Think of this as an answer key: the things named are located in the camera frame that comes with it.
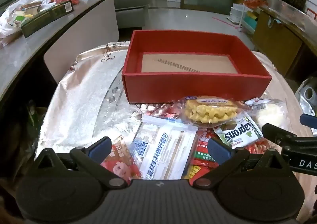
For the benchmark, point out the green white wafer packet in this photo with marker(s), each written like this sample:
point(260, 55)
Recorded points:
point(235, 134)

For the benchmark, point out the white bun packet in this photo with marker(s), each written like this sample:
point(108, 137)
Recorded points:
point(270, 115)

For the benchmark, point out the red yellow snack packet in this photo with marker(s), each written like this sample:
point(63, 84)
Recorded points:
point(195, 173)

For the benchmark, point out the large white bread packet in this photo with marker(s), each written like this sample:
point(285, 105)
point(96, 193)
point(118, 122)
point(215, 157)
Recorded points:
point(163, 149)

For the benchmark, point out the dark green long box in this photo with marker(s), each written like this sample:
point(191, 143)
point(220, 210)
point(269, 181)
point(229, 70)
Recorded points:
point(47, 16)

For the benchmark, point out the stack of white containers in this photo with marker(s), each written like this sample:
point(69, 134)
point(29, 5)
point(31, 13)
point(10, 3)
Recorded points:
point(238, 12)

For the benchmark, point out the grey green sofa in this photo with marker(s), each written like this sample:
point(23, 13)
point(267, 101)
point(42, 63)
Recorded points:
point(131, 13)

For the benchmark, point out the red green snack packet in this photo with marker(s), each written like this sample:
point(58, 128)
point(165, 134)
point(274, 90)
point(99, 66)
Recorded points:
point(205, 157)

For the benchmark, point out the flat red packet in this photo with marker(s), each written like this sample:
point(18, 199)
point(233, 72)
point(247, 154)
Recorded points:
point(66, 0)

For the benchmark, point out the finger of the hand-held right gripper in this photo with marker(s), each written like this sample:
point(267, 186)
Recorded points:
point(308, 120)
point(277, 134)

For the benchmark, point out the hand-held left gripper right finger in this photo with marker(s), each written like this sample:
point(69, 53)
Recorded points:
point(218, 149)

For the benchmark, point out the teal yellow box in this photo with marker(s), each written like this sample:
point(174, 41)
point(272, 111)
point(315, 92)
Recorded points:
point(249, 22)

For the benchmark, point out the red crown snack packet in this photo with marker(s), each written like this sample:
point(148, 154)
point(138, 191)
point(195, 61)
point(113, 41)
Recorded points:
point(204, 139)

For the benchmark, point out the pink straw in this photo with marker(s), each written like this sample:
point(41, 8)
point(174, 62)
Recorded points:
point(226, 22)

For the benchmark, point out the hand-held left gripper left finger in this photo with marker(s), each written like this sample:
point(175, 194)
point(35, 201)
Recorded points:
point(101, 146)

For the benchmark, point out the red pink bear packet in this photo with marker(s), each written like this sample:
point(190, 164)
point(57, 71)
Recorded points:
point(118, 164)

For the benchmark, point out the grey counter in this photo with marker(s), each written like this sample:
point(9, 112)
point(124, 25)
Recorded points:
point(24, 60)

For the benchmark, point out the brown wooden cabinet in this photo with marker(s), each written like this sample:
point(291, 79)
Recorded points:
point(277, 43)

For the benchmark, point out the pink sausage packet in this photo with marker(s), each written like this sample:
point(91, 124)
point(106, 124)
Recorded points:
point(257, 146)

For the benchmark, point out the white plastic bag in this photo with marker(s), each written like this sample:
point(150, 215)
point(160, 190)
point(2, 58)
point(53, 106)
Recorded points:
point(22, 3)

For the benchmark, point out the yellow waffle packet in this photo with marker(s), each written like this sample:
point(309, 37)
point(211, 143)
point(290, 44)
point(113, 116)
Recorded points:
point(208, 112)

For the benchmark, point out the red cardboard box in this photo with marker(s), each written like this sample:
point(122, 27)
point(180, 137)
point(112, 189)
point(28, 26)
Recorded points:
point(198, 87)

